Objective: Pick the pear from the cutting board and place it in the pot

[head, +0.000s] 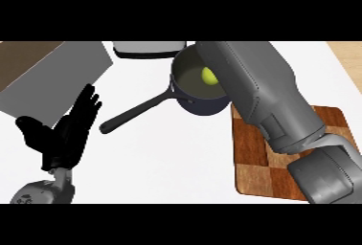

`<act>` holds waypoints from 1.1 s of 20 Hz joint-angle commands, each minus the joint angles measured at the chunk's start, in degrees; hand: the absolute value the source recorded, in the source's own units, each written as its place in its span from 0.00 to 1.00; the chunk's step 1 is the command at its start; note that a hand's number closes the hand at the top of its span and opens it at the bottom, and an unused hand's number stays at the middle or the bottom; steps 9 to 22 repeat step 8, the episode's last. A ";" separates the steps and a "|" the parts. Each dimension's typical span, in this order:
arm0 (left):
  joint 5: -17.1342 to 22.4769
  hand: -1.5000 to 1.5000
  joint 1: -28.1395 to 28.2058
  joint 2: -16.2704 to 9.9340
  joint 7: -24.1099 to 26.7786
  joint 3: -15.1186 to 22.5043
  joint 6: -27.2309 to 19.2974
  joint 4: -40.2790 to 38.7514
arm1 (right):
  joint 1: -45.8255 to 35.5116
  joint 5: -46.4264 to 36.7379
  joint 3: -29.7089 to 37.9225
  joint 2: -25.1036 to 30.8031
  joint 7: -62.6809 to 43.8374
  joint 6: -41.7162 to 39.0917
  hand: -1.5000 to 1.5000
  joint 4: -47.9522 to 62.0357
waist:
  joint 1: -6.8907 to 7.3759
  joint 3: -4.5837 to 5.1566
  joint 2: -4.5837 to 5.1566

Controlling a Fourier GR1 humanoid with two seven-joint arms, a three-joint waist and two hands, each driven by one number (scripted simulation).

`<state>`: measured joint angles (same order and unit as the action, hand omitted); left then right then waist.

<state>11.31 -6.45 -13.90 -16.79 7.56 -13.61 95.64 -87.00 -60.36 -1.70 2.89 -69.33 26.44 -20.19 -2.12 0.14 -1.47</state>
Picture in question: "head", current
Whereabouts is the brown wooden cabinet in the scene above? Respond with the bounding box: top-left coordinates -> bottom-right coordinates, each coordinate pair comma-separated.
0,41 -> 66,93

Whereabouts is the flat grey door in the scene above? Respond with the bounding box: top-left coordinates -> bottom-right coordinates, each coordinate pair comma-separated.
0,41 -> 116,128

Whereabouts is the dark blue pot with handle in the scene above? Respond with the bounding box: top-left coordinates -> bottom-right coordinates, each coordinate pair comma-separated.
100,44 -> 234,135

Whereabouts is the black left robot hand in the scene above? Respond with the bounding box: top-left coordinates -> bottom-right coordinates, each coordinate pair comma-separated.
15,83 -> 104,172

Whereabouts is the checkered wooden cutting board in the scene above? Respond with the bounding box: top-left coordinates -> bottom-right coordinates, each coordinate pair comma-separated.
231,102 -> 362,203

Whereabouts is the grey appliance with dark rim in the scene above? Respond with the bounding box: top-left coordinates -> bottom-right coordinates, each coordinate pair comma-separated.
113,41 -> 187,59

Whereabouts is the yellow-green pear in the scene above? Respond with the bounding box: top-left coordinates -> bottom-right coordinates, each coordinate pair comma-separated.
202,66 -> 221,86

